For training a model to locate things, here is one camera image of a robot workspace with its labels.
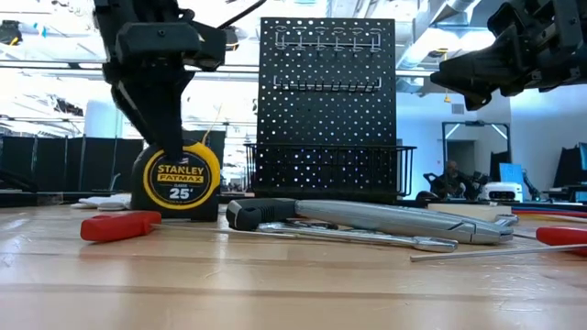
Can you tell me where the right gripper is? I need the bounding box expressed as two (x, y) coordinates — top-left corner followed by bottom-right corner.
(430, 0), (587, 111)

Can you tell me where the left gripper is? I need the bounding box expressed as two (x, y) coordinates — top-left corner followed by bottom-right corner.
(94, 0), (239, 160)

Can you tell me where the yellow black tape measure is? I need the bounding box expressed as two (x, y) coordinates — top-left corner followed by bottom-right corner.
(129, 140), (222, 223)

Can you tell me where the red T-handle hex key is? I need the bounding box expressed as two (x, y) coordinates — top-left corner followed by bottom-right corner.
(80, 210), (299, 243)
(409, 225), (587, 263)

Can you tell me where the silver combination wrench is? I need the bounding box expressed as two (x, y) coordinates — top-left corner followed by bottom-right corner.
(256, 221), (460, 254)
(493, 213), (520, 229)

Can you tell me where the yellow ceiling pendant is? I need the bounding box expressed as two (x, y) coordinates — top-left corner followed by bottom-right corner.
(435, 47), (453, 105)

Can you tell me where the white column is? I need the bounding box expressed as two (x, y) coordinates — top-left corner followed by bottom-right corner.
(83, 98), (125, 139)

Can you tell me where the blue panel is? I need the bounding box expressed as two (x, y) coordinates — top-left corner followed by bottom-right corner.
(498, 162), (525, 184)

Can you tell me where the person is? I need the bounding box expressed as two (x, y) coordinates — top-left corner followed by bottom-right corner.
(429, 159), (481, 201)

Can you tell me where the black room divider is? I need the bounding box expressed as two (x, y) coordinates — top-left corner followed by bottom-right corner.
(0, 134), (145, 193)

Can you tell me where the white knit work glove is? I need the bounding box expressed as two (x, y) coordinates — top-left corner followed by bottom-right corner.
(71, 192), (134, 212)

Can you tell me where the white printer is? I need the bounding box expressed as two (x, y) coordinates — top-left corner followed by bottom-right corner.
(484, 181), (525, 204)

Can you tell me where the black perforated pegboard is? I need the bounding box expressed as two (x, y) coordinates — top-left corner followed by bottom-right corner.
(256, 16), (398, 205)

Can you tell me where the silver multi hook rack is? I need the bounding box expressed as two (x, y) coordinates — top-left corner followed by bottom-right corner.
(272, 75), (383, 94)

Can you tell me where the yellow hanging cord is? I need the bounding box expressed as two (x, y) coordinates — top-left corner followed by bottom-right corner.
(200, 104), (225, 144)

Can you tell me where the black door frame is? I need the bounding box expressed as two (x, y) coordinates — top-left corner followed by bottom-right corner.
(440, 120), (513, 189)

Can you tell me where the black ceiling cord reel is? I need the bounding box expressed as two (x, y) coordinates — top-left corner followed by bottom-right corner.
(223, 26), (240, 52)
(0, 19), (23, 47)

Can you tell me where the red cable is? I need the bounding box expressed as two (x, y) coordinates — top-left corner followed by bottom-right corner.
(511, 210), (587, 218)

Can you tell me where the silver ring hook rack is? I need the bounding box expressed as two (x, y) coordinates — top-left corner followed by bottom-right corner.
(273, 26), (383, 53)

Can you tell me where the black metal table frame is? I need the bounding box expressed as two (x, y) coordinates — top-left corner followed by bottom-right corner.
(0, 190), (587, 212)

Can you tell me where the yellow cable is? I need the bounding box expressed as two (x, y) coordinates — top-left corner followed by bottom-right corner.
(513, 214), (587, 225)

